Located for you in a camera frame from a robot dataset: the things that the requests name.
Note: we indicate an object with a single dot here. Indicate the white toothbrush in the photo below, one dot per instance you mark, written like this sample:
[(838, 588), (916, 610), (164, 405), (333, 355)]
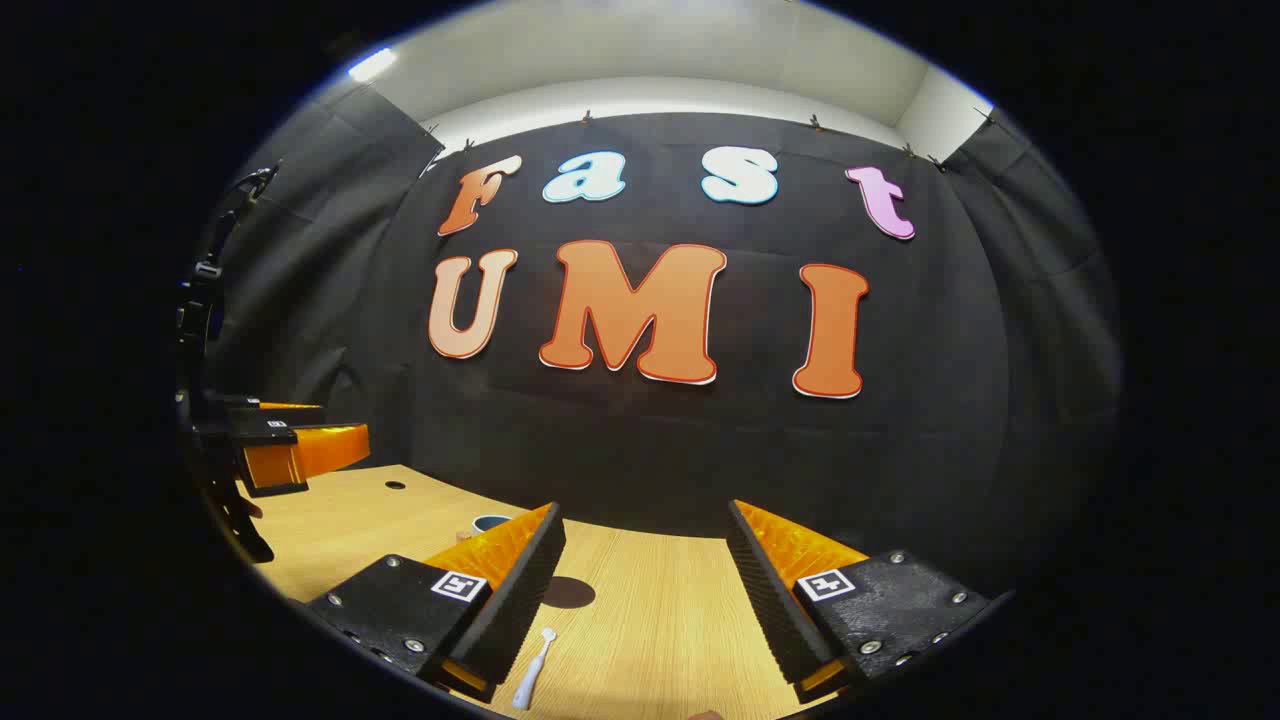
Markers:
[(530, 680)]

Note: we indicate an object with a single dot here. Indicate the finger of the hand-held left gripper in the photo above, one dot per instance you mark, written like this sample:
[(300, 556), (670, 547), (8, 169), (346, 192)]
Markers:
[(300, 452), (280, 409)]

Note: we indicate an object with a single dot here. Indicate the wooden desktop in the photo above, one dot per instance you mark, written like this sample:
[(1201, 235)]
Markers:
[(660, 640)]

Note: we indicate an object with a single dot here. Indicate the dark round coaster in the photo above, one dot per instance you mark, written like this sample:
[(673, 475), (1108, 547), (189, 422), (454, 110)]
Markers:
[(570, 593)]

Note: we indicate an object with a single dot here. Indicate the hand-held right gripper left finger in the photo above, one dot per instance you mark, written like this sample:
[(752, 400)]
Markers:
[(520, 590)]

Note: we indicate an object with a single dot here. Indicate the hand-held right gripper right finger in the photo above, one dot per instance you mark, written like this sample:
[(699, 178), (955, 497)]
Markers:
[(770, 600)]

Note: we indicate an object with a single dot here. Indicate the ceiling light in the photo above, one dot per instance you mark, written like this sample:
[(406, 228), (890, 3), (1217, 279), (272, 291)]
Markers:
[(372, 65)]

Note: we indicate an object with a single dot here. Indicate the black backdrop cloth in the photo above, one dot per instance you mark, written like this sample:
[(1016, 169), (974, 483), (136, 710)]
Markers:
[(900, 450)]

